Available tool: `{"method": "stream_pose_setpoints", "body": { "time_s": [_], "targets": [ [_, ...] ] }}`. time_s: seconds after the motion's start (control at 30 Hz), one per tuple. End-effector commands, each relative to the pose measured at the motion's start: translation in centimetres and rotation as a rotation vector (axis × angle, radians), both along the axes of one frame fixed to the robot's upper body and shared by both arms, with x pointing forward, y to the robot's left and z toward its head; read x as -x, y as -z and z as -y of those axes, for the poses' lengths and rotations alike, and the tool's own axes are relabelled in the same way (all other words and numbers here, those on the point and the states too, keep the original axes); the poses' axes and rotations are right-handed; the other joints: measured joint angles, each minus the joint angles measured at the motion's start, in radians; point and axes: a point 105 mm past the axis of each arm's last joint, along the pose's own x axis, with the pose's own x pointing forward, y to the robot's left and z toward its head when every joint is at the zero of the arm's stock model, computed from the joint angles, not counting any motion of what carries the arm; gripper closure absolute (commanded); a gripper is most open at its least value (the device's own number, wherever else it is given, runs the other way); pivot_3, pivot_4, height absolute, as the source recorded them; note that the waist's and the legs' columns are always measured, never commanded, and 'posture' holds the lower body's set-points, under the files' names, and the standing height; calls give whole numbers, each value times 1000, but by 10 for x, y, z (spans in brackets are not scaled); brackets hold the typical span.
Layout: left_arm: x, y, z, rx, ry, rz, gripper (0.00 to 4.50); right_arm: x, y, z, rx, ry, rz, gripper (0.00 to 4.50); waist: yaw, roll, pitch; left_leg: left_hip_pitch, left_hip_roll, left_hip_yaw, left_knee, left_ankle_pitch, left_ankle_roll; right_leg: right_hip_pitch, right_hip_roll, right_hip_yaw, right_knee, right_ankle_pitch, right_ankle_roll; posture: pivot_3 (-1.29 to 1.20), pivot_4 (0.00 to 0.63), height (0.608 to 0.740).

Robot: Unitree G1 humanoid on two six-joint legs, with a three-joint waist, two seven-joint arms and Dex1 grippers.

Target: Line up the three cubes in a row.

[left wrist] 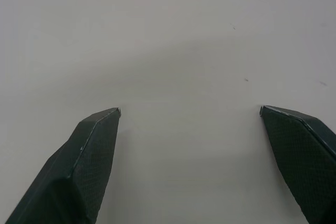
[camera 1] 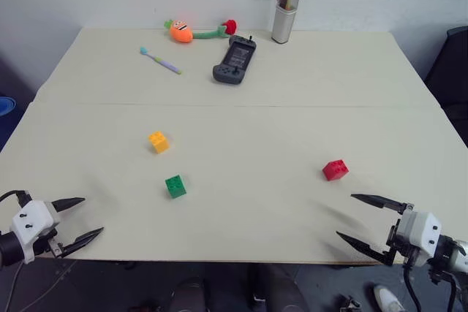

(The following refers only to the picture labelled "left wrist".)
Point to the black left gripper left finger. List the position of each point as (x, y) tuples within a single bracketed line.
[(76, 171)]

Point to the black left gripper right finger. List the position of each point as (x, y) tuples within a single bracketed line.
[(307, 155)]

